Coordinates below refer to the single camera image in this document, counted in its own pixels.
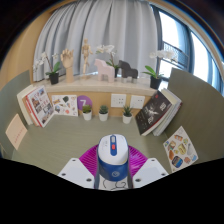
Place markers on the black book with white graphic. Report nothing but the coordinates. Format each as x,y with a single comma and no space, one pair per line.
153,113

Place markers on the red-spined book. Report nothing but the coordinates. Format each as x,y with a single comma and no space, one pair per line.
30,115

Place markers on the blue and white computer mouse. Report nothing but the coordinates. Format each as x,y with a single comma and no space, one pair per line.
112,156

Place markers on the white wall socket plate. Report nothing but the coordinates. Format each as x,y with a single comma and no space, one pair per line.
118,100
137,101

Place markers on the brown book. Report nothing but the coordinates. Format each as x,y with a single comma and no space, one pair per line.
26,111

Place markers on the white orchid in black pot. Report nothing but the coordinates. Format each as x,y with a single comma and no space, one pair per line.
53,78

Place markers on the white books stack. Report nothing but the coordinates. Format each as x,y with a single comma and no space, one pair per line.
173,108

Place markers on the small succulent in white pot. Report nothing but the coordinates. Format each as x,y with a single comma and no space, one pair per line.
127,119
103,116
87,115

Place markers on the pink wooden horse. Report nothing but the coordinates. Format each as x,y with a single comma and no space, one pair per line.
104,70

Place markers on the white mouse pad with drawing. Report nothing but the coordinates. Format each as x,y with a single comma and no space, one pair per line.
106,186

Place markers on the large white orchid, black pot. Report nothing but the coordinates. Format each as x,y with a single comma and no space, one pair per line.
155,82

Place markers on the purple round number sign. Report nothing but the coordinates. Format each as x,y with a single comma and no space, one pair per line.
83,100

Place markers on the wooden mannequin figure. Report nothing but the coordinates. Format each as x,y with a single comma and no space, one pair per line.
86,53

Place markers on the magazine with photo cover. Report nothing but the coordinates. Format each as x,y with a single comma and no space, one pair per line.
40,105

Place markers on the black wooden horse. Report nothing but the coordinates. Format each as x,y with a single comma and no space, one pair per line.
128,70

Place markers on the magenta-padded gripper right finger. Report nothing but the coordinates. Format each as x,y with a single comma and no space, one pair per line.
150,171

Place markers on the wooden hand model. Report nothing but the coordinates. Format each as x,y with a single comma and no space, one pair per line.
68,61

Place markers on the grey curtain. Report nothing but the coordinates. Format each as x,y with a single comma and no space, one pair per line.
116,26

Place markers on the white orchid plant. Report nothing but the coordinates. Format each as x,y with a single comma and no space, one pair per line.
106,49

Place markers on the beige booklet with red text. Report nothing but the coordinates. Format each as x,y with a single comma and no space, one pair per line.
16,131

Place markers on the colourful food sticker sheet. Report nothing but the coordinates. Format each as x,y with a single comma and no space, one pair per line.
180,150

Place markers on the white sticker sheet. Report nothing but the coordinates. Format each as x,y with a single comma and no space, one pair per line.
65,105

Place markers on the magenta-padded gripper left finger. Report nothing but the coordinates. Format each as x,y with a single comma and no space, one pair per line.
76,171

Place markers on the window with dark frame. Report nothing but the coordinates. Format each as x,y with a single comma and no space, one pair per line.
200,53

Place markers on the green desk partition panel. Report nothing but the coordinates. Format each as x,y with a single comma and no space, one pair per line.
200,110
10,96

